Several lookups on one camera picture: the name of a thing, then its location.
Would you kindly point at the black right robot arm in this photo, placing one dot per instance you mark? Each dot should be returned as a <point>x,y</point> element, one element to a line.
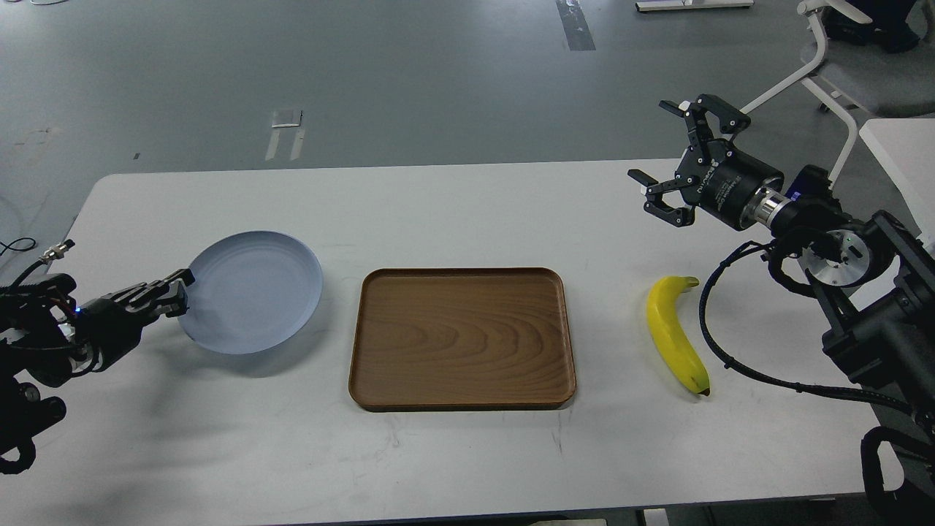
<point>873,281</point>

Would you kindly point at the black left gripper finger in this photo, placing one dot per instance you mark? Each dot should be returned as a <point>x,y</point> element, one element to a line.
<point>168,297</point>

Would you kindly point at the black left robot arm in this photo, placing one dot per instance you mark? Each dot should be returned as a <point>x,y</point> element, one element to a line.
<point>48,339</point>

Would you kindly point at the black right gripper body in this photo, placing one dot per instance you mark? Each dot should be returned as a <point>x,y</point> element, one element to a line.
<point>727,183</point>

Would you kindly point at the white office chair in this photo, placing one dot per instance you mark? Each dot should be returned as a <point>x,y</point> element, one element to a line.
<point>845,77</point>

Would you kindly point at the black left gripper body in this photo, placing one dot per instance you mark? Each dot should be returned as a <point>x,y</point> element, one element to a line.
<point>111,325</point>

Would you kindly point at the brown wooden tray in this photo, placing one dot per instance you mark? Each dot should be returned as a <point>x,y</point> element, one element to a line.
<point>462,339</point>

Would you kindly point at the yellow banana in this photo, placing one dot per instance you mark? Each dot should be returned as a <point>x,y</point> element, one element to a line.
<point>669,337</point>

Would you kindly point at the light blue plate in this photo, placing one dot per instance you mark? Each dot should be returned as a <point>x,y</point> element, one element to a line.
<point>251,292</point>

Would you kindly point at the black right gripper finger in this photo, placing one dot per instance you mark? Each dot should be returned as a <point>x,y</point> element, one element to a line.
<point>695,113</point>
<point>654,193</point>

